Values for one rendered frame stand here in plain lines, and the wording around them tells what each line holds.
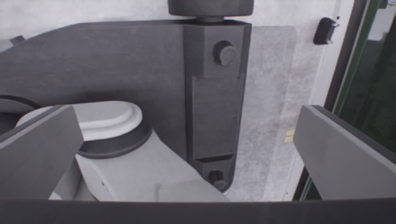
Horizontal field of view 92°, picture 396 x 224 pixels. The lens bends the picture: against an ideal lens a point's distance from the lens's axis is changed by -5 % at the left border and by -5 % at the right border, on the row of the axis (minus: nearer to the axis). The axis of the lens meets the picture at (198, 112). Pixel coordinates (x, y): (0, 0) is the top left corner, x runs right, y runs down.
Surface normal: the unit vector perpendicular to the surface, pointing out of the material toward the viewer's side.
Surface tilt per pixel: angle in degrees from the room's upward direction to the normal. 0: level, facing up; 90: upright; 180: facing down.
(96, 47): 0
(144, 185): 90
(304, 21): 0
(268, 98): 0
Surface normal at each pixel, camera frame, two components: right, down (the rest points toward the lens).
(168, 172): 0.00, -0.88
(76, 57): 0.20, 0.47
